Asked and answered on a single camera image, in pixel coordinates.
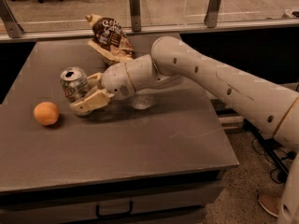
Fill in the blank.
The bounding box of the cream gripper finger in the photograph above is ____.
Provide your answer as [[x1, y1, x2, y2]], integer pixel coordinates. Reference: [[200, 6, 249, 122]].
[[87, 72, 102, 89], [69, 89, 113, 116]]

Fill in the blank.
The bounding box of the silver 7up soda can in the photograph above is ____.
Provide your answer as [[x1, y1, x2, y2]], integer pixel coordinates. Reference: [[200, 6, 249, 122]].
[[60, 67, 90, 103]]

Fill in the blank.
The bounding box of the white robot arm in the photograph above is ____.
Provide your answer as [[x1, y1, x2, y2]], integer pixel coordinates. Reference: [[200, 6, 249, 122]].
[[70, 36, 299, 151]]

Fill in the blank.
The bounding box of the brown chip bag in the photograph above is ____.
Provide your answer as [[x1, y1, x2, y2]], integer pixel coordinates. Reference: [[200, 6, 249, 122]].
[[86, 14, 135, 65]]

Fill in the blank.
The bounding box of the orange fruit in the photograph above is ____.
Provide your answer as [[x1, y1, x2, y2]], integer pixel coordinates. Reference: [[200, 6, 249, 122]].
[[34, 102, 59, 126]]

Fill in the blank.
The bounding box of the black stand leg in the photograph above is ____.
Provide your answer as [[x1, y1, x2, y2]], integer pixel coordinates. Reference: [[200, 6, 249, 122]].
[[243, 119, 289, 183]]

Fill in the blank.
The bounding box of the brown sneaker shoe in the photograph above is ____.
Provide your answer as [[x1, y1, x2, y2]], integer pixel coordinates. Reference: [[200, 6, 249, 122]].
[[257, 193, 281, 217]]

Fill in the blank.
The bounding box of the metal glass bracket middle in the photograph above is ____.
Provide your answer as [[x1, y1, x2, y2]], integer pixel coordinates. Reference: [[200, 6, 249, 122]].
[[129, 0, 141, 32]]

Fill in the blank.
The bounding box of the metal glass bracket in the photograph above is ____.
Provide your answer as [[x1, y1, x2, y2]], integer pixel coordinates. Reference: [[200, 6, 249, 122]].
[[0, 0, 23, 38], [204, 0, 221, 28], [129, 0, 141, 32]]

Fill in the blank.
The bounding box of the metal glass bracket left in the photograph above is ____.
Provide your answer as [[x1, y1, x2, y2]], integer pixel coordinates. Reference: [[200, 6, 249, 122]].
[[0, 0, 23, 38]]

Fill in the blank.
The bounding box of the metal glass bracket right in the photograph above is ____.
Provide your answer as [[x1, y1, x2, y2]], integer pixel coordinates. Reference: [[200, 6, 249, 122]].
[[204, 0, 221, 28]]

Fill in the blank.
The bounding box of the black drawer handle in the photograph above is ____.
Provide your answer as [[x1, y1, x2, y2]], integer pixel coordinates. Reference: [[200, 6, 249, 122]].
[[95, 201, 133, 219]]

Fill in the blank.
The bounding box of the black floor cable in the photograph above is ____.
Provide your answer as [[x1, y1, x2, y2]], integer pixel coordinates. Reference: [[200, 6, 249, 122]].
[[250, 136, 297, 185]]

